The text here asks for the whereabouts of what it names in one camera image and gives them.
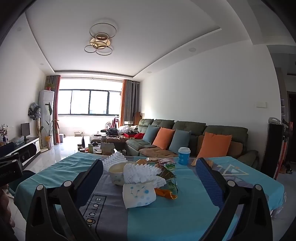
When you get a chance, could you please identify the black monitor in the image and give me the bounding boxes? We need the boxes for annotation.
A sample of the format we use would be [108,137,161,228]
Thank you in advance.
[20,122,30,141]

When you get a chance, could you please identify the glass coffee table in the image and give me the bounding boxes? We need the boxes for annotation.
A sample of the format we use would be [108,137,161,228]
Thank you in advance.
[77,137,127,156]

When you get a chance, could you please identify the blue pillow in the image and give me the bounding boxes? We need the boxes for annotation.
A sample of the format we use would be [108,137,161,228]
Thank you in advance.
[169,129,191,154]
[142,124,160,144]

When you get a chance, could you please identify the tall plant in yellow pot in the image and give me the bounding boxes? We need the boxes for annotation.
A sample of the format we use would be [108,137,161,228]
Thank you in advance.
[39,102,59,150]

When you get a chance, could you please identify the white foam fruit net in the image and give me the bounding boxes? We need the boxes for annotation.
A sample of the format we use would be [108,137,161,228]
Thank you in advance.
[103,152,127,171]
[148,176,167,189]

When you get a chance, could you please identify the blue vase with branches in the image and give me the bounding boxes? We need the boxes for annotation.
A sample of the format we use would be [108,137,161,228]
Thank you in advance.
[0,124,8,142]

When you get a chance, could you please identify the white standing air conditioner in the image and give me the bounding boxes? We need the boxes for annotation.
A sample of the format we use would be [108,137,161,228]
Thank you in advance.
[38,90,55,152]

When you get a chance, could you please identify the white tv cabinet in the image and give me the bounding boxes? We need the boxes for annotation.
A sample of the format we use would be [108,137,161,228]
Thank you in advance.
[0,137,42,172]

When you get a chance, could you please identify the blue cup with white lid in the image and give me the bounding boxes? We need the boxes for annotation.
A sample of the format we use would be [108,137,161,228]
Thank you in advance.
[178,147,191,165]

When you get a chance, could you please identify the large window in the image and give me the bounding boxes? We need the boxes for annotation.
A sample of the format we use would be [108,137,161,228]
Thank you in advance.
[58,89,121,115]

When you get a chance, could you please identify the curled orange peel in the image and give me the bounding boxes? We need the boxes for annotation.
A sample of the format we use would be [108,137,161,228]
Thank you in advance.
[155,188,171,197]

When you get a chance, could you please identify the orange pillow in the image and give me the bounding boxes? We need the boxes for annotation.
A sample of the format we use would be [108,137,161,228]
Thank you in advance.
[198,132,232,159]
[153,127,176,150]

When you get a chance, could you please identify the red cloth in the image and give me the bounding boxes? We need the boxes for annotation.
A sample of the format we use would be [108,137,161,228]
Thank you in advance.
[122,132,145,139]

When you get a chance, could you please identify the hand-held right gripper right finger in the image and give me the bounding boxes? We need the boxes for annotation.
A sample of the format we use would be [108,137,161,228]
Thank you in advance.
[195,158,273,241]

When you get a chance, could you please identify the white paper cake liners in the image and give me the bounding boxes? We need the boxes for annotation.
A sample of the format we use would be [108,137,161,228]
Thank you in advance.
[123,162,161,186]

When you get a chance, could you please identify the wooden side cabinet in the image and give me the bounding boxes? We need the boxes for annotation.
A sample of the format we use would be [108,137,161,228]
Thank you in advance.
[133,112,145,127]

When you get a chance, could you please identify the cloth-covered standing fan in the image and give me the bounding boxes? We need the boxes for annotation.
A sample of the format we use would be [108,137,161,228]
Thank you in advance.
[28,102,42,149]

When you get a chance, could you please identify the orange stick vacuum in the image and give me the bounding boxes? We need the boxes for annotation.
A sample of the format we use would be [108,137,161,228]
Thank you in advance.
[279,118,290,174]

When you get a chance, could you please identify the white blue-dotted paper napkin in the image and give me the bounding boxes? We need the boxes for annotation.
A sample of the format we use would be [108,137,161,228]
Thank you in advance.
[122,182,157,209]

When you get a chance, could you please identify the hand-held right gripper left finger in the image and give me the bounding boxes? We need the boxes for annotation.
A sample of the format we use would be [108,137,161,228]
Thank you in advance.
[25,159,104,241]

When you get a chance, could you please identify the cream ceramic bowl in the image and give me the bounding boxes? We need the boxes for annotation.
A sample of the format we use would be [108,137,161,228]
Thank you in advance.
[109,162,130,186]

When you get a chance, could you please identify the black tower heater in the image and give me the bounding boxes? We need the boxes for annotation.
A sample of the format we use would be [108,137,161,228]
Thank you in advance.
[261,117,284,181]

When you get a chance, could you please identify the brown snack packet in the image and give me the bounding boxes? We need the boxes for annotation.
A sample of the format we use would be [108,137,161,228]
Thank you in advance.
[191,159,213,168]

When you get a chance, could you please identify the green leather sofa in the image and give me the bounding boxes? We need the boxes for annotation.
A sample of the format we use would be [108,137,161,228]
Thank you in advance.
[126,118,259,169]

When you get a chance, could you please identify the ring ceiling lamp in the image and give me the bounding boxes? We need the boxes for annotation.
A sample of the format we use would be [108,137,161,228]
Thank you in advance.
[84,22,117,56]

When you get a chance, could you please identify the teal and grey tablecloth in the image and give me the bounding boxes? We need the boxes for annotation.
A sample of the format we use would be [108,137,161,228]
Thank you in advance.
[14,152,285,241]

